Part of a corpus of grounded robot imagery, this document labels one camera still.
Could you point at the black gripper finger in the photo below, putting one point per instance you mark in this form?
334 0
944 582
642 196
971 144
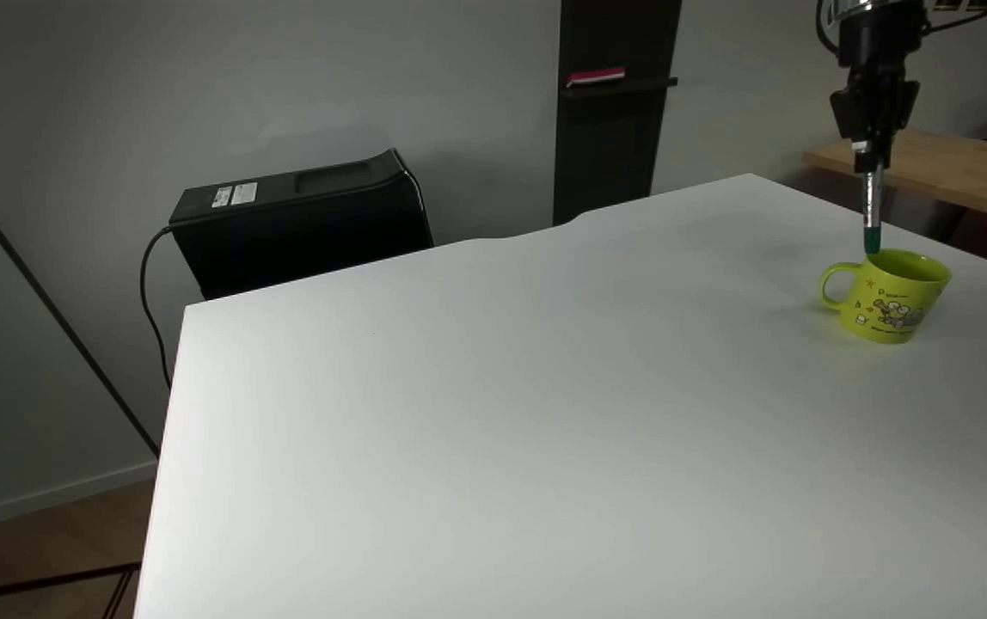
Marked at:
863 157

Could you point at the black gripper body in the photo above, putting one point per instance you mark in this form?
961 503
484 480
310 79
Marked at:
871 45

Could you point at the green marker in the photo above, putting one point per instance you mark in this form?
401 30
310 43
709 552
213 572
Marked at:
871 206

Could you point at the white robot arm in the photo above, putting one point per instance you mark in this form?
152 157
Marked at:
942 16

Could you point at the yellow-green mug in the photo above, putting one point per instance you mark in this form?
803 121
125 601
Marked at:
884 297

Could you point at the dark tall cabinet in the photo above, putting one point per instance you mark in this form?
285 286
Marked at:
608 134

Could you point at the pink item on cabinet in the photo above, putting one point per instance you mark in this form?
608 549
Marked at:
594 77

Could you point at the black computer tower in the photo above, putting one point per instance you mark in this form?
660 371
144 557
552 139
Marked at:
276 228

